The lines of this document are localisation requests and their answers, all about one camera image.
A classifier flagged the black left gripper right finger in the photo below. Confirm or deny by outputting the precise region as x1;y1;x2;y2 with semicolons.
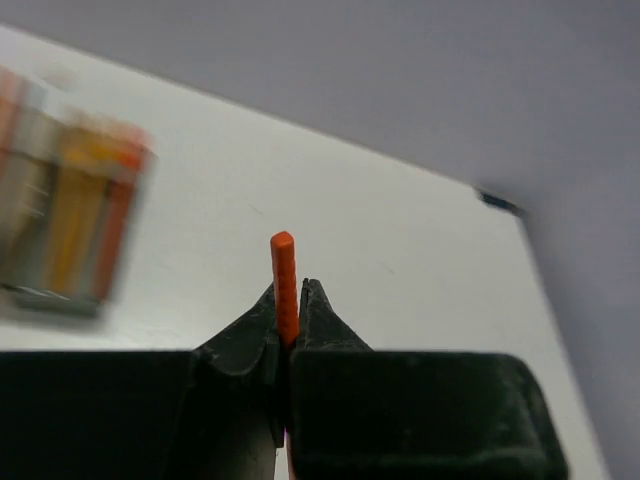
288;279;570;479

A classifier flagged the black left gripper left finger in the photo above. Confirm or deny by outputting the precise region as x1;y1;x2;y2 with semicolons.
1;290;284;479

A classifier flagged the red-orange chopstick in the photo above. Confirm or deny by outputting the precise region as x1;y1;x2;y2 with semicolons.
270;231;300;479

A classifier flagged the red-orange plastic fork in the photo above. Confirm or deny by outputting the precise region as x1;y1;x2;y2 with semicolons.
93;144;147;300

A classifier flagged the yellow-orange plastic fork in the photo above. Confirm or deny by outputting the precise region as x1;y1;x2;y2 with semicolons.
47;128;114;295

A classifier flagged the black logo sticker right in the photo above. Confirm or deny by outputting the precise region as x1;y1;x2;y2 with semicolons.
477;190;524;217

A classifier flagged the smoky grey plastic container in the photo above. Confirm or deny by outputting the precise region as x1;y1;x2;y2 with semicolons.
1;71;150;317

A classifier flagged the amber plastic container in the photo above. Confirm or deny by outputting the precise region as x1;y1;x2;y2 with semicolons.
0;67;28;170

